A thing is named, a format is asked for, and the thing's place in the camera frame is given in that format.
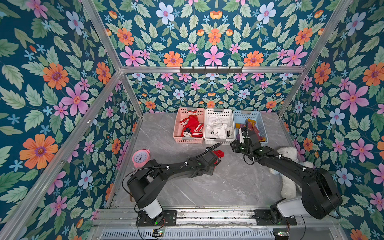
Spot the red plain sock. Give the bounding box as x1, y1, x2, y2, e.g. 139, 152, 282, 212
213, 150, 225, 158
180, 115, 204, 138

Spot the blue plastic basket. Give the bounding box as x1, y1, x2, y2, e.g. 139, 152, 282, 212
233, 110, 269, 147

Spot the pink alarm clock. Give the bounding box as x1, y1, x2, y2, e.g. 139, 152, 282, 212
132, 149, 151, 169

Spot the maroon sock yellow toe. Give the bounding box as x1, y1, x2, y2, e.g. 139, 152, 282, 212
235, 119, 268, 143

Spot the pink plastic basket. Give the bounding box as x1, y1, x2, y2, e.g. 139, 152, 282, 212
173, 108, 205, 144

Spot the white plastic basket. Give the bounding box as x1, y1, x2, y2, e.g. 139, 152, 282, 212
204, 109, 236, 145

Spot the black hook rail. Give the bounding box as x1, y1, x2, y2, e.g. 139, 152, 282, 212
179, 66, 243, 75

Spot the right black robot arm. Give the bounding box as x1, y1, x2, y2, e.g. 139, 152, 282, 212
231, 121, 343, 220

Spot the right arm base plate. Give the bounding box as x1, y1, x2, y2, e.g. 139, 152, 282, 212
252, 209, 297, 227

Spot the white sock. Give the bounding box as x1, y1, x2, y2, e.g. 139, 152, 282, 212
205, 116, 234, 140

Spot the white teddy bear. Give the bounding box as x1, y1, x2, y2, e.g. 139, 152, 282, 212
269, 147, 314, 200

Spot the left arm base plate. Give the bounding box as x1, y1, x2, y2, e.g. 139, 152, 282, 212
136, 210, 178, 227

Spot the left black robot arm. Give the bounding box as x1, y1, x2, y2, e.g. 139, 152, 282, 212
123, 143, 222, 222

